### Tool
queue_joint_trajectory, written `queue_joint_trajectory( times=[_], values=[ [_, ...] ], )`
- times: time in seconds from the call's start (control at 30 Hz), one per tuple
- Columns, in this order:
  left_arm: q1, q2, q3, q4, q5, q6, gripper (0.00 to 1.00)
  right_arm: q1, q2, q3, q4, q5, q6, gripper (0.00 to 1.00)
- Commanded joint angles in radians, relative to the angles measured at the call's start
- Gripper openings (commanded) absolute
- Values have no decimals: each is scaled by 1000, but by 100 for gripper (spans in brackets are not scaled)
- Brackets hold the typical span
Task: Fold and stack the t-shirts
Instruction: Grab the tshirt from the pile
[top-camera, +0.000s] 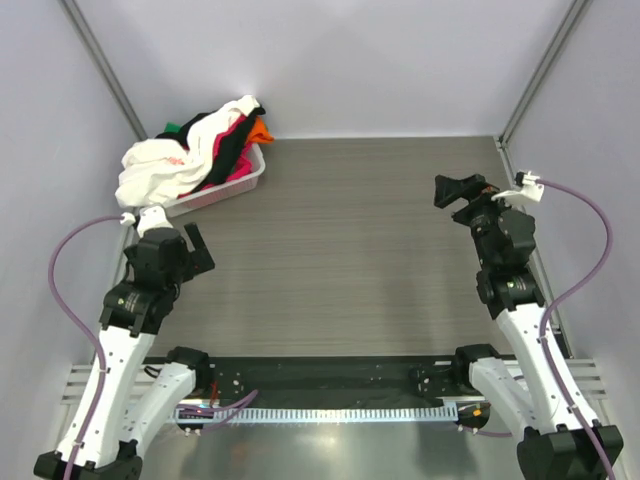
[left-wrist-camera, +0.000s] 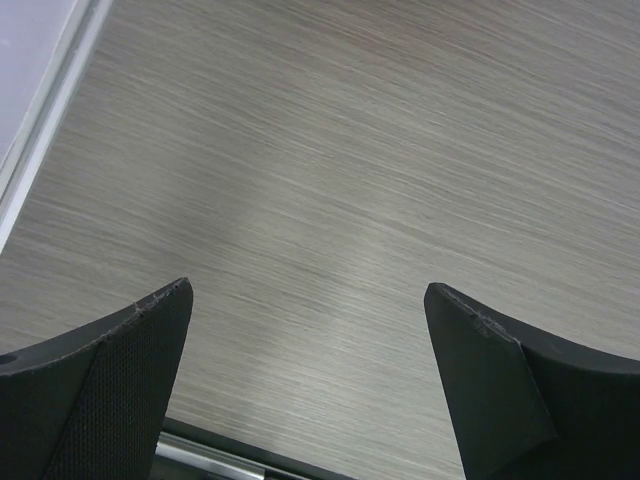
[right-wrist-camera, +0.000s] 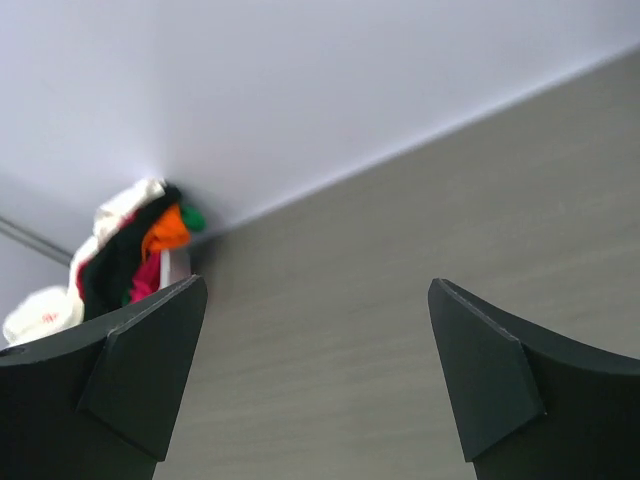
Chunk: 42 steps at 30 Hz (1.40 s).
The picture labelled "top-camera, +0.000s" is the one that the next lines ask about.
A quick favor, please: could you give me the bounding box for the white plastic laundry basket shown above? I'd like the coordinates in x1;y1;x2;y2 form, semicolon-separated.
164;144;266;218

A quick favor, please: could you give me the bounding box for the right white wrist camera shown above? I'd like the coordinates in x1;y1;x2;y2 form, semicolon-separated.
491;171;545;207

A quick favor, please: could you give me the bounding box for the green t-shirt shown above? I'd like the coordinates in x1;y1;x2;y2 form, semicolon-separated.
164;122;181;133

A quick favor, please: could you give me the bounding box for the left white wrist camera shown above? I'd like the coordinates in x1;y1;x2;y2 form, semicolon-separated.
119;205;172;238

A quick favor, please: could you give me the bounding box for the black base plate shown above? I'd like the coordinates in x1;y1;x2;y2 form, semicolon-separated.
190;355;481;410

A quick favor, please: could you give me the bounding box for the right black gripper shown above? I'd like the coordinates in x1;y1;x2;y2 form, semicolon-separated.
435;174;524;269

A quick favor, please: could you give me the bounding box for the pink t-shirt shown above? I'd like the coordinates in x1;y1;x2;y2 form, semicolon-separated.
191;119;253;193

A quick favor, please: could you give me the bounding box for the orange t-shirt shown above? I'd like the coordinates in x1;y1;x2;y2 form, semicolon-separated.
246;117;275;145

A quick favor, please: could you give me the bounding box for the black t-shirt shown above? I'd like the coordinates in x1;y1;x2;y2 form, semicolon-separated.
152;103;273;199

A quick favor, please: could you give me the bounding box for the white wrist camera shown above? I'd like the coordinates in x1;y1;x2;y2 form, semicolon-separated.
119;205;172;238
491;171;545;207

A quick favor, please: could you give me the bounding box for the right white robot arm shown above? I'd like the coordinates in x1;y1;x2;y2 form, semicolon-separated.
434;172;624;479

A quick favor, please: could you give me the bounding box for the white coca-cola t-shirt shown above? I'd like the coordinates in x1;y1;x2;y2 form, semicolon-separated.
115;95;273;208

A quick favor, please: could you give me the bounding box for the white slotted cable duct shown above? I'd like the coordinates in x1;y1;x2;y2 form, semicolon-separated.
172;404;459;425

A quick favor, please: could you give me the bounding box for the aluminium frame rail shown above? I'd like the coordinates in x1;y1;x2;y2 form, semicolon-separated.
60;363;166;406

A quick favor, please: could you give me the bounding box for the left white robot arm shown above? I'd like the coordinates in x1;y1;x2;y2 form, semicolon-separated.
33;223;215;479

